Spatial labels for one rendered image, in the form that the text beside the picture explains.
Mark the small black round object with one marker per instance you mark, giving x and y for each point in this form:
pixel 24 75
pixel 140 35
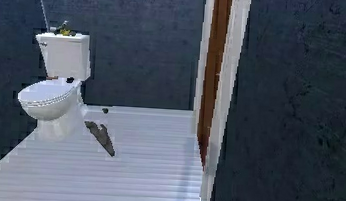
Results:
pixel 105 110

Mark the yellow and grey small object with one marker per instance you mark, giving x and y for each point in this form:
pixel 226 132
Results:
pixel 64 30

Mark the white toilet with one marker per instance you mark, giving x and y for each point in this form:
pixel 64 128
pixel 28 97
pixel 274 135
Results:
pixel 63 58

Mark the brown room door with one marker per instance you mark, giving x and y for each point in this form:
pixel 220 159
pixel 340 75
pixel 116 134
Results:
pixel 213 74

